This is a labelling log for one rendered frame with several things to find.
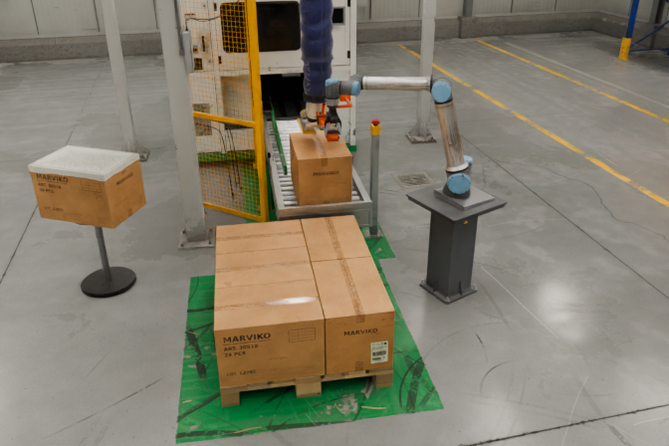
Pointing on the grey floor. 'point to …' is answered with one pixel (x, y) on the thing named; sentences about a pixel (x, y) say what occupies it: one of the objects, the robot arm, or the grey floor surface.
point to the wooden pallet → (308, 386)
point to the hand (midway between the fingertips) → (333, 134)
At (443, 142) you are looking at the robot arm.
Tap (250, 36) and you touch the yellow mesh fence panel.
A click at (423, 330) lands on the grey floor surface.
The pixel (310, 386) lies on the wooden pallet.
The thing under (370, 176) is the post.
